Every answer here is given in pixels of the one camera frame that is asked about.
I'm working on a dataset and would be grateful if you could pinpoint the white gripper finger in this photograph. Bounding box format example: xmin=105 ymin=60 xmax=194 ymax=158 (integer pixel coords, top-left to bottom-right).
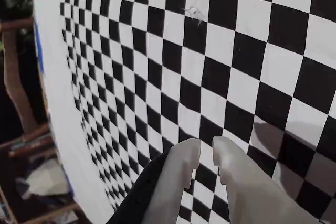
xmin=141 ymin=139 xmax=202 ymax=224
xmin=212 ymin=136 xmax=321 ymax=224

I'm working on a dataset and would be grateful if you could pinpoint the wooden bookshelf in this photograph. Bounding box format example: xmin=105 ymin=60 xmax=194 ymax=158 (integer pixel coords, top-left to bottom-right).
xmin=0 ymin=129 xmax=89 ymax=224

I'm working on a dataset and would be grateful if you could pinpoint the black white checkered sheet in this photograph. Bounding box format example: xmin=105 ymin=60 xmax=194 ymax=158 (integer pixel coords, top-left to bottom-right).
xmin=33 ymin=0 xmax=336 ymax=224

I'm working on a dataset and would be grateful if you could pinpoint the blue tape strip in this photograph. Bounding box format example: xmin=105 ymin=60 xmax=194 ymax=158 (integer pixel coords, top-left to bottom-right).
xmin=35 ymin=20 xmax=45 ymax=63

